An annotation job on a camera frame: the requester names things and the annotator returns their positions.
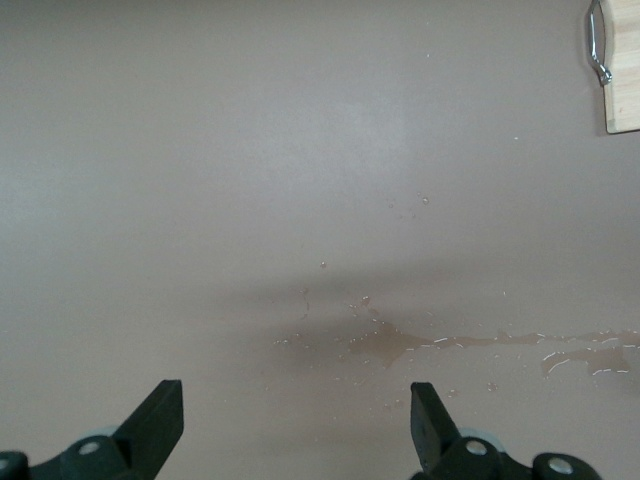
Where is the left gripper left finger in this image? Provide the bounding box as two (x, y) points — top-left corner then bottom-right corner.
(29, 379), (185, 480)

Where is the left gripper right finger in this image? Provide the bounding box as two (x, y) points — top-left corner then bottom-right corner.
(410, 382), (535, 480)

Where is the wooden cutting board with handle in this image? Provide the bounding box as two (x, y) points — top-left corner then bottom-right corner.
(584, 0), (640, 135)

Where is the brown liquid spill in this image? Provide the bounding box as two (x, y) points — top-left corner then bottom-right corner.
(272, 294), (541, 371)
(539, 327), (640, 377)

